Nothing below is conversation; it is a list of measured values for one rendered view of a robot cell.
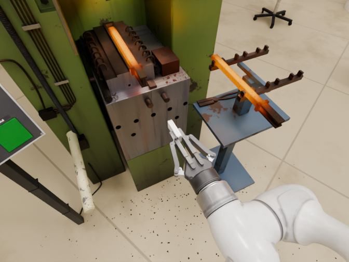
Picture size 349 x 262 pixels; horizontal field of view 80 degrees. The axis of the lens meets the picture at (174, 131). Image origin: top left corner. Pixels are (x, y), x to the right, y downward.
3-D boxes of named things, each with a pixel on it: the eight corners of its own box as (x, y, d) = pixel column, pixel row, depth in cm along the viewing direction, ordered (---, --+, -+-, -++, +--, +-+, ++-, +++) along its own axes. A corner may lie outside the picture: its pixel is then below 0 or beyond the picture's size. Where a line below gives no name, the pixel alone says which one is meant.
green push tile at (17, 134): (33, 137, 64) (15, 117, 61) (9, 152, 61) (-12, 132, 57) (32, 136, 66) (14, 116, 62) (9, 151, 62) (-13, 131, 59)
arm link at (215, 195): (233, 206, 54) (220, 187, 57) (243, 194, 47) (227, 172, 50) (203, 223, 52) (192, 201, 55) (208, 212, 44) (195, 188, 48)
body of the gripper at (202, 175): (193, 200, 54) (178, 171, 59) (221, 187, 56) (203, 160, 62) (196, 190, 48) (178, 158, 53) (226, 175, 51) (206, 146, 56)
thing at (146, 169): (183, 171, 164) (186, 136, 127) (137, 192, 154) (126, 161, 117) (156, 122, 195) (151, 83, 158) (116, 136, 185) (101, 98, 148)
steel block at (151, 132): (186, 136, 127) (190, 78, 92) (126, 160, 117) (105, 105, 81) (151, 82, 157) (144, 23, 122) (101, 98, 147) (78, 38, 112)
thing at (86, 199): (97, 210, 88) (94, 206, 84) (85, 215, 87) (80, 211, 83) (78, 135, 112) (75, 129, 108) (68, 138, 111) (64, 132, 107)
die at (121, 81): (155, 79, 91) (153, 62, 84) (110, 93, 86) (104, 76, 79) (125, 35, 114) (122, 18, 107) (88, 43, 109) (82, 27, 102)
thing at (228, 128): (289, 120, 107) (290, 117, 105) (223, 148, 96) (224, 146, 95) (252, 85, 123) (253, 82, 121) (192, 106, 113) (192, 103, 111)
